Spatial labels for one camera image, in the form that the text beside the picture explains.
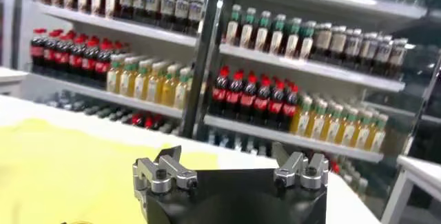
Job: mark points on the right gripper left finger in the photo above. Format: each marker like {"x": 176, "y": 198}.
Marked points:
{"x": 165, "y": 173}

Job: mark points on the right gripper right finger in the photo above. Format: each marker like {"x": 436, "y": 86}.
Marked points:
{"x": 303, "y": 172}

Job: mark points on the yellow-green T-shirt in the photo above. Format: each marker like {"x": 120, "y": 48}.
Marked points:
{"x": 69, "y": 177}

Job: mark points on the yellow tea bottle green label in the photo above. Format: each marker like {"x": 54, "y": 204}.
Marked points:
{"x": 181, "y": 96}
{"x": 362, "y": 137}
{"x": 348, "y": 134}
{"x": 126, "y": 83}
{"x": 378, "y": 141}
{"x": 302, "y": 123}
{"x": 317, "y": 127}
{"x": 155, "y": 89}
{"x": 141, "y": 85}
{"x": 332, "y": 130}
{"x": 113, "y": 80}
{"x": 169, "y": 92}

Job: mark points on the red cap cola bottle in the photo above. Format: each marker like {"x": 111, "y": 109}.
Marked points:
{"x": 289, "y": 110}
{"x": 219, "y": 94}
{"x": 76, "y": 60}
{"x": 275, "y": 107}
{"x": 89, "y": 64}
{"x": 248, "y": 100}
{"x": 262, "y": 104}
{"x": 37, "y": 51}
{"x": 102, "y": 67}
{"x": 62, "y": 57}
{"x": 234, "y": 97}
{"x": 50, "y": 54}

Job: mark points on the white side table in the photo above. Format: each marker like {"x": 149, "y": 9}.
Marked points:
{"x": 420, "y": 173}
{"x": 10, "y": 75}

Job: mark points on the right drinks shelf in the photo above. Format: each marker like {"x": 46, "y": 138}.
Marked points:
{"x": 206, "y": 56}

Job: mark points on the white cap beige label bottle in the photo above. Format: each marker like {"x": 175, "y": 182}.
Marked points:
{"x": 337, "y": 42}
{"x": 323, "y": 41}

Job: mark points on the dark cabinet door post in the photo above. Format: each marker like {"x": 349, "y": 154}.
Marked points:
{"x": 17, "y": 22}

